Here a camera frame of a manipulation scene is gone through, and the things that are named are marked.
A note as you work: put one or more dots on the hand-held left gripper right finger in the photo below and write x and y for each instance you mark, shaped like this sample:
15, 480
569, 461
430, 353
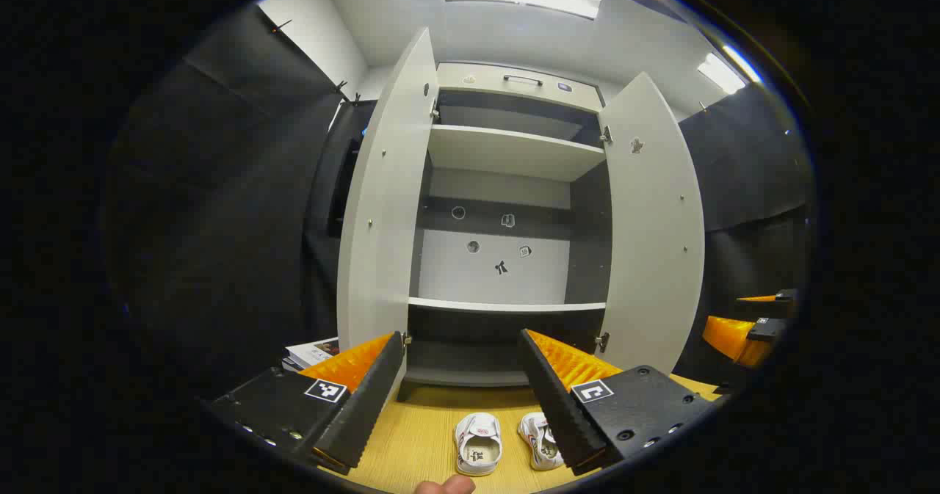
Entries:
562, 406

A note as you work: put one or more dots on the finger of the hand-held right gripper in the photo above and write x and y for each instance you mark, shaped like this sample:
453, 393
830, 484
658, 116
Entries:
767, 330
787, 296

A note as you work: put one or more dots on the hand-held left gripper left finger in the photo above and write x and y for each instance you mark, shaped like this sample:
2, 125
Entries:
363, 406

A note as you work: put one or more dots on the white canvas shoe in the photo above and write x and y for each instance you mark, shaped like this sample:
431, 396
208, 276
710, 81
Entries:
477, 446
536, 435

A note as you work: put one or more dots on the white shoe cabinet door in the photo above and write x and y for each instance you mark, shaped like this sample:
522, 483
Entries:
382, 222
650, 259

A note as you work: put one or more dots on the white grey shoe cabinet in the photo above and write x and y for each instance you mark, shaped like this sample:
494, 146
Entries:
587, 259

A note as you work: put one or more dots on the white book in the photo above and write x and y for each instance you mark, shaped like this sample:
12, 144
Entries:
312, 351

